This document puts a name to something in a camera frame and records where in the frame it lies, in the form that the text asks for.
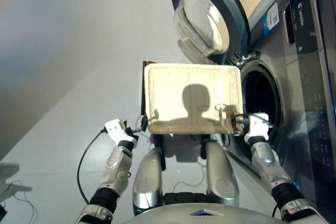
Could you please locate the pale woven laundry basket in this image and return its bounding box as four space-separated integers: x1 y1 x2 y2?
143 62 243 135

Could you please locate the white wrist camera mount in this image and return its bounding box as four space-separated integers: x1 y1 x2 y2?
104 119 138 146
244 113 270 145

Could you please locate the grey washing machine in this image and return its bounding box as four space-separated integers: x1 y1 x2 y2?
227 0 336 224

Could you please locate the blue white barcode sticker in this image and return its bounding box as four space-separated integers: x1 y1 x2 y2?
263 1 279 36

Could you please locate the thin floor cable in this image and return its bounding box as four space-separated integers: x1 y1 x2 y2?
172 161 208 193
0 180 39 222

